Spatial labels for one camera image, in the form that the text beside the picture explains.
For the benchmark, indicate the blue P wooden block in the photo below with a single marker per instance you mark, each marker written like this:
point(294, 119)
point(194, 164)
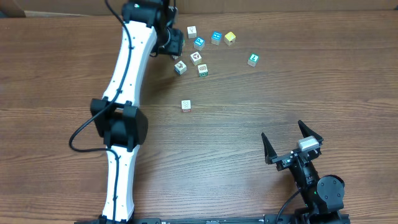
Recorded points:
point(199, 43)

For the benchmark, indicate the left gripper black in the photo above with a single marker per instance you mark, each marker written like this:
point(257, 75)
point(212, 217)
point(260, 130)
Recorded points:
point(174, 44)

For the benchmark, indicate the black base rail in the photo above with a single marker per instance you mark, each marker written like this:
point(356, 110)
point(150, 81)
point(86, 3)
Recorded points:
point(266, 219)

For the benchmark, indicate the cardboard backdrop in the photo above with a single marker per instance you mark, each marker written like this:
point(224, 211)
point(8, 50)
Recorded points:
point(21, 8)

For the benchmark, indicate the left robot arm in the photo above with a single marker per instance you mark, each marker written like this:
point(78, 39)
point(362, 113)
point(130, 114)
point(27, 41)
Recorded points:
point(147, 32)

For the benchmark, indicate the red letter wooden block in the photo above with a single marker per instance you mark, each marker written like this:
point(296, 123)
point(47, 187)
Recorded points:
point(186, 106)

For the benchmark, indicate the yellow edged animal block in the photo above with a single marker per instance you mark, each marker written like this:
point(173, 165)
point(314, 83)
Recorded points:
point(196, 58)

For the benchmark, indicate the plain white top block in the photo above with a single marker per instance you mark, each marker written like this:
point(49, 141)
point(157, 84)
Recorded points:
point(192, 32)

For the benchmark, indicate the green L wooden block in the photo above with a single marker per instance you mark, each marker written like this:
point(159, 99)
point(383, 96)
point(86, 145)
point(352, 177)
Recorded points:
point(253, 59)

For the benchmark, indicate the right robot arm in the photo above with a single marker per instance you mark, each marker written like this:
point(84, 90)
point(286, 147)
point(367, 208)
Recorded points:
point(322, 196)

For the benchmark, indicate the green B wooden block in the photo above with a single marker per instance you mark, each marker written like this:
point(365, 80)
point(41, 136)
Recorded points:
point(203, 70)

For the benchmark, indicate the blue top wooden block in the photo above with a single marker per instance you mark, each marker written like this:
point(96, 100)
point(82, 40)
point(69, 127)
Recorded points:
point(216, 38)

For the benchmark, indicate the yellow top right block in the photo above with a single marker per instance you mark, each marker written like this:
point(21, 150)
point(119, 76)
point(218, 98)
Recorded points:
point(229, 38)

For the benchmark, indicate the blue edged squirrel block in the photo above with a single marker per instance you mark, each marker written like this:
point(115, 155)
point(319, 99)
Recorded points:
point(180, 67)

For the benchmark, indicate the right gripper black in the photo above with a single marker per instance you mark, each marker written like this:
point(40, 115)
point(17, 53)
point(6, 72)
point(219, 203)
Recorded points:
point(285, 160)

